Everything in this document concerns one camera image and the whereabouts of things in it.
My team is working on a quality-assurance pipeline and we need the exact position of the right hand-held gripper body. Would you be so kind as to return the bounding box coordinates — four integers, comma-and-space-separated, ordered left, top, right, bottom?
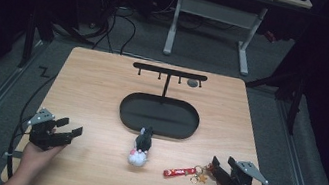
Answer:
216, 156, 273, 185

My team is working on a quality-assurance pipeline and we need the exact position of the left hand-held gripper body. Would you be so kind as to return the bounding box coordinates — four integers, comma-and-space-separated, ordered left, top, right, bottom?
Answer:
23, 105, 78, 156

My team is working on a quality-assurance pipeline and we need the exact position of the red bar keychain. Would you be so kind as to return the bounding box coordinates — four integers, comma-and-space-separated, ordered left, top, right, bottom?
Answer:
161, 158, 213, 185

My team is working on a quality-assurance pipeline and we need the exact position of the grey and white plush keychain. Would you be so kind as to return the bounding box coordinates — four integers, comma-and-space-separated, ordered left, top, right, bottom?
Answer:
125, 123, 157, 170

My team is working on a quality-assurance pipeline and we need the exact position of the black oval stand base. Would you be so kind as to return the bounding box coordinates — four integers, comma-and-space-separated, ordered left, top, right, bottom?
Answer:
115, 60, 209, 143

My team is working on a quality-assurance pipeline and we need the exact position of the person's left hand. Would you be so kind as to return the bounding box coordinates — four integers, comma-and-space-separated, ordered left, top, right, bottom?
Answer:
18, 137, 67, 175

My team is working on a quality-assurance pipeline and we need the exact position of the grey round table grommet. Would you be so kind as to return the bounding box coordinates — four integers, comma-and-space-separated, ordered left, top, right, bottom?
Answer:
185, 77, 201, 90

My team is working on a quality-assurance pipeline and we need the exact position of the black metal stand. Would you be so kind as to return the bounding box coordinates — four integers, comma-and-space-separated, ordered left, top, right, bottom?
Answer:
237, 35, 314, 137
17, 3, 61, 74

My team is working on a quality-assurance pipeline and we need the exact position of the small red floor object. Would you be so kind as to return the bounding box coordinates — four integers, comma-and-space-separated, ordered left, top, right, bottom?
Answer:
262, 29, 279, 45

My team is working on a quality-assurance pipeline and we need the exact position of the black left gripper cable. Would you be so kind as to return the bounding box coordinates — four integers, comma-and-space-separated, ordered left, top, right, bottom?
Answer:
2, 69, 59, 185

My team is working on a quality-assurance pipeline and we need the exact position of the grey table edge bracket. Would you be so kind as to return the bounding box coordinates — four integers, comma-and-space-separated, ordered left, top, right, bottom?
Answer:
2, 149, 24, 162

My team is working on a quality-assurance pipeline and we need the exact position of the bundle of black floor cables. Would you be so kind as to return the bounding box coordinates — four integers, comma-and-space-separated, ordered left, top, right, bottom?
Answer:
87, 0, 142, 58

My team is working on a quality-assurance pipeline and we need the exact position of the white frame wooden desk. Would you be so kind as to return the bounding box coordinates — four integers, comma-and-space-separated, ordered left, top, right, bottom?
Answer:
85, 0, 315, 86

